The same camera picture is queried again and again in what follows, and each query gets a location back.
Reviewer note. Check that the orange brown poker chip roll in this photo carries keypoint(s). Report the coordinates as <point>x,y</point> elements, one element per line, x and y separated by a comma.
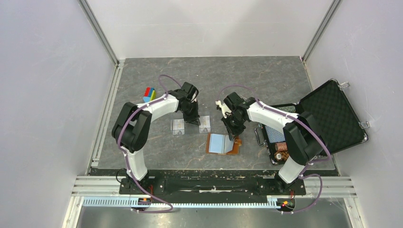
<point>281,146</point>

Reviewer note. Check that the black poker chip case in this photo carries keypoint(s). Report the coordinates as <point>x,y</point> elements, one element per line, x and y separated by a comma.
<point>339,126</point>

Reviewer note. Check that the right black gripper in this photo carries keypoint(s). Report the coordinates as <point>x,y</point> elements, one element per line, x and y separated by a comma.
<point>233,132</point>

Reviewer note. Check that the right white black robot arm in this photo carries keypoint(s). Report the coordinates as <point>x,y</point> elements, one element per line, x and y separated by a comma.
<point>301,150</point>

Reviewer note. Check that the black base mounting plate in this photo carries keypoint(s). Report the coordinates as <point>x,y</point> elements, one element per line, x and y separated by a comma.
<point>218,186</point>

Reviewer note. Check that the blue patterned card deck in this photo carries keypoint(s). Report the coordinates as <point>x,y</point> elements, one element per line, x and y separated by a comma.
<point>274,136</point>

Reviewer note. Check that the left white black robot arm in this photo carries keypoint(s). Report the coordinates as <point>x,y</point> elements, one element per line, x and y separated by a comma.
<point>132,126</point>

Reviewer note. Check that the multicoloured block toy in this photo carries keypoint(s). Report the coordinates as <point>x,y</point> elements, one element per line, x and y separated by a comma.
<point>149,95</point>

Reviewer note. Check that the clear plastic card sleeve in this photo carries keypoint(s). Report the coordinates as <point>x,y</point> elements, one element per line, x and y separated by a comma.
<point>180,127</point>

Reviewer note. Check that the brown leather card holder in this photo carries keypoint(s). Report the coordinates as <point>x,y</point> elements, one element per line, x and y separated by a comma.
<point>220,144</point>

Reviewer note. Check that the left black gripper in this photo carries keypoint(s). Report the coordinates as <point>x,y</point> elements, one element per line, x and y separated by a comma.
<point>194,118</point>

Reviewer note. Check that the white slotted cable duct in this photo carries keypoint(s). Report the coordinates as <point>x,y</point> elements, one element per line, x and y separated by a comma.
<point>135,202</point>

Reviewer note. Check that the green poker chip roll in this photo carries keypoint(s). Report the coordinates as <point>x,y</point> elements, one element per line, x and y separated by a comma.
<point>289,109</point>

